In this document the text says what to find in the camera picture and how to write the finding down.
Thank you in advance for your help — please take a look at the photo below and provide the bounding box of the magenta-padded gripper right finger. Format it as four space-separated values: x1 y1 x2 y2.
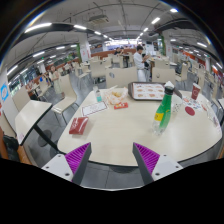
132 142 184 186

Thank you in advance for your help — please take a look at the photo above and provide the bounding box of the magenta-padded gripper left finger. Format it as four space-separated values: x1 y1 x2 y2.
41 142 93 186

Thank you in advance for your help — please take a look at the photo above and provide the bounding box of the green plastic drink bottle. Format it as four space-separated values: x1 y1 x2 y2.
151 85 175 136

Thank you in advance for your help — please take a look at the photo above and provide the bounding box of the white paper card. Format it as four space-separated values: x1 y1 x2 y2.
80 101 109 117

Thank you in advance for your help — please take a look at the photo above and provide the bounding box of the red sauce packet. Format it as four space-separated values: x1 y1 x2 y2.
113 102 129 110

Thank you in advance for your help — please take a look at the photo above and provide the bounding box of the white rectangular side table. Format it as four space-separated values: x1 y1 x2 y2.
14 99 63 153

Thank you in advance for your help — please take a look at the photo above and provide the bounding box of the flat round red coaster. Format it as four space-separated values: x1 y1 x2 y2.
184 105 196 117

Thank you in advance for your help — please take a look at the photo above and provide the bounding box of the small clear bottle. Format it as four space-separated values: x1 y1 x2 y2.
92 85 103 103

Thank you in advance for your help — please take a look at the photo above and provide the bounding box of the dark food tray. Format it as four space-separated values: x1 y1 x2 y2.
127 81 183 102

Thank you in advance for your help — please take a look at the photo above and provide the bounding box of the clear plastic food bag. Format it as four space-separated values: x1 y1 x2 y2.
103 87 129 106

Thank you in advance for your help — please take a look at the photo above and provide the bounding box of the printed sticker leaflet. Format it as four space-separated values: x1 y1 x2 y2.
181 96 210 113

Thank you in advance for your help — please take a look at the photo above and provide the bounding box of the person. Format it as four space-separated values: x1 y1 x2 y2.
133 44 151 83
113 47 125 56
49 65 64 95

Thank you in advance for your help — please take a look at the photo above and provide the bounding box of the red paper cup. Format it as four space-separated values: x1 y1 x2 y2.
191 82 202 101

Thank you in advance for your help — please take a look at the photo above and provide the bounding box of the group of beige chairs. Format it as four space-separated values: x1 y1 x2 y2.
13 54 224 118

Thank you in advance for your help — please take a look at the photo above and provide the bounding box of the group of ceiling lights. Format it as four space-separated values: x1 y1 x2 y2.
6 8 223 76

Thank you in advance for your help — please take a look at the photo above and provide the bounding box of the ceiling air conditioner unit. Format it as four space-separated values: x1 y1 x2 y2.
88 14 110 25

